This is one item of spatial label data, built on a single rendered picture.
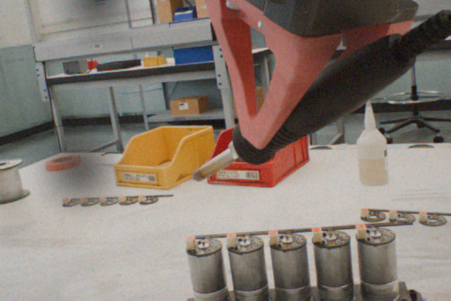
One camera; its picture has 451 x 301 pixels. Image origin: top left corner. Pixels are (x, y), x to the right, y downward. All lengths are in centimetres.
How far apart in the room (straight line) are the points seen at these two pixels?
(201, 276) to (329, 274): 8
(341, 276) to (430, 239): 16
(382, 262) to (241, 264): 9
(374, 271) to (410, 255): 12
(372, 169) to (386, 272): 29
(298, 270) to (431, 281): 12
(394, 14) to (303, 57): 5
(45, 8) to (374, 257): 624
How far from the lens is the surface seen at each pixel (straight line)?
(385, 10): 22
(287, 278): 36
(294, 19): 19
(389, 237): 35
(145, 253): 53
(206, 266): 36
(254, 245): 36
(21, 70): 631
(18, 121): 623
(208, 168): 31
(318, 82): 22
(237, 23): 24
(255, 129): 25
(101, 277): 50
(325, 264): 35
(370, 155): 63
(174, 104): 514
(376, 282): 36
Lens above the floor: 96
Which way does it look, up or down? 12 degrees down
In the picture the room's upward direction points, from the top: 8 degrees counter-clockwise
